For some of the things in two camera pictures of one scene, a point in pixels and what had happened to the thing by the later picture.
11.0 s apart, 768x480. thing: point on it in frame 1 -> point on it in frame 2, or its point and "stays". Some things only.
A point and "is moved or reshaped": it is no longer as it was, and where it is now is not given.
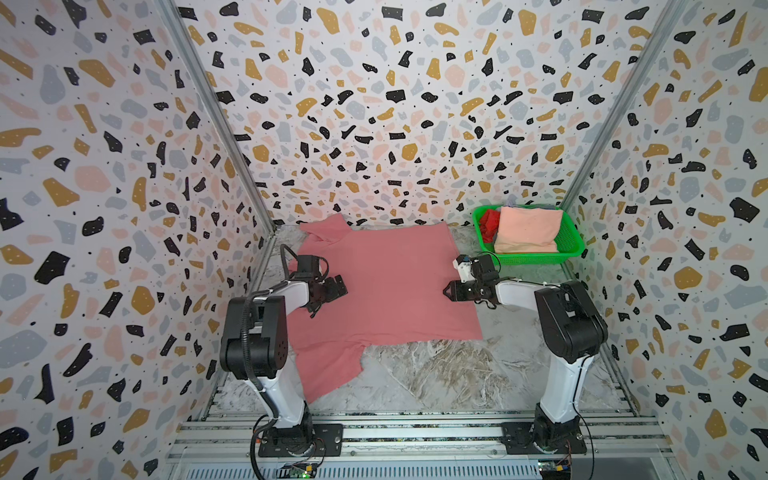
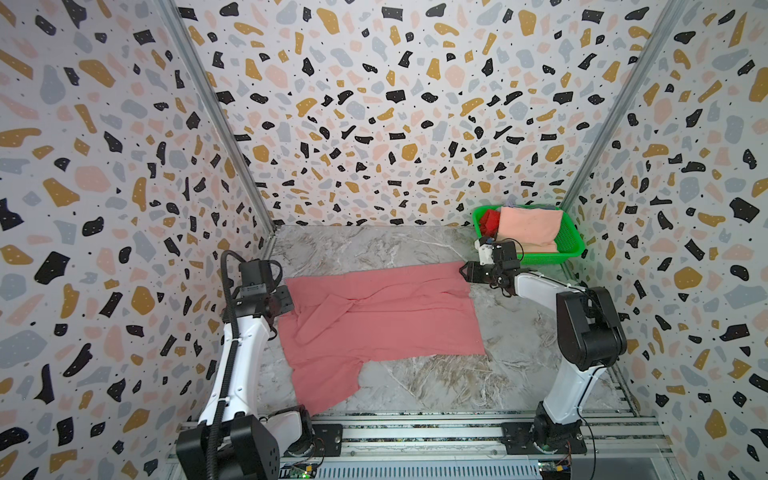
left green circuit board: (297, 471) stays
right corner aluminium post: (671, 18) stays
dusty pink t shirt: (396, 277) is moved or reshaped
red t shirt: (489, 224) stays
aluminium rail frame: (419, 445) stays
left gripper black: (329, 292) -> (284, 300)
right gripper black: (458, 290) -> (475, 271)
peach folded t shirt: (527, 230) stays
